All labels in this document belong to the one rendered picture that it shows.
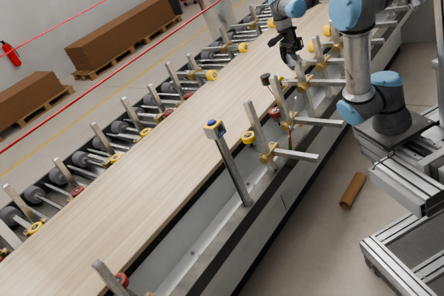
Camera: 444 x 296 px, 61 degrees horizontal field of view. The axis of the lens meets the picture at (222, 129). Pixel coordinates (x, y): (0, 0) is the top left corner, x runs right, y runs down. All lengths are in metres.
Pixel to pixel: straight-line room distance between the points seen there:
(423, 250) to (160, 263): 1.34
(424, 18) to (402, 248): 2.89
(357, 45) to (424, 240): 1.31
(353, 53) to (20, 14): 7.99
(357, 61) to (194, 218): 1.16
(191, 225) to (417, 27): 3.46
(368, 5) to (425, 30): 3.45
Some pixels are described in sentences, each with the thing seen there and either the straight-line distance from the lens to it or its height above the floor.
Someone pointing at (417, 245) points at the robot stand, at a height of 0.21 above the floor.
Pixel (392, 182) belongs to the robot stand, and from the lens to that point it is 1.58.
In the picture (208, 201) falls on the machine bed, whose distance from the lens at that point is 2.09.
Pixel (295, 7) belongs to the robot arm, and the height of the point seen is 1.58.
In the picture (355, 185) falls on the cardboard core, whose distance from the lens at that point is 2.86.
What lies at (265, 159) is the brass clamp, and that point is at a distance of 2.05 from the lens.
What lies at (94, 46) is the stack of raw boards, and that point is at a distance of 7.97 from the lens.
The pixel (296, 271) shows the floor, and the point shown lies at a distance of 2.57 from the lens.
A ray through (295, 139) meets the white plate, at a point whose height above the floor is 0.75.
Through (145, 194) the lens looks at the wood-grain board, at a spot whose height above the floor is 0.90.
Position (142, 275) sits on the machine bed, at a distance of 1.93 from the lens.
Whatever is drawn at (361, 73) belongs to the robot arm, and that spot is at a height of 1.38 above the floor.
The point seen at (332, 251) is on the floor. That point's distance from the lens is 2.61.
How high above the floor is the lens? 2.03
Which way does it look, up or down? 30 degrees down
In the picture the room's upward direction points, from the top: 23 degrees counter-clockwise
